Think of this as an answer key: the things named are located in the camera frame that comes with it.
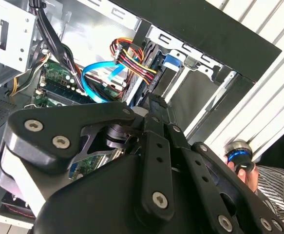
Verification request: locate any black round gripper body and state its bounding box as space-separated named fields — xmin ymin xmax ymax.
xmin=33 ymin=146 xmax=264 ymax=234

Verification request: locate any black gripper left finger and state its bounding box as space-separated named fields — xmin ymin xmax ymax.
xmin=0 ymin=93 xmax=176 ymax=220

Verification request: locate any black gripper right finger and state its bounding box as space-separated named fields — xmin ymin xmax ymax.
xmin=157 ymin=94 xmax=284 ymax=234

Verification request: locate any round black tool blue ring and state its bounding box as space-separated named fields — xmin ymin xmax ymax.
xmin=223 ymin=138 xmax=256 ymax=175

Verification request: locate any person bare hand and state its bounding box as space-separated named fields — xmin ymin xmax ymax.
xmin=226 ymin=156 xmax=261 ymax=194

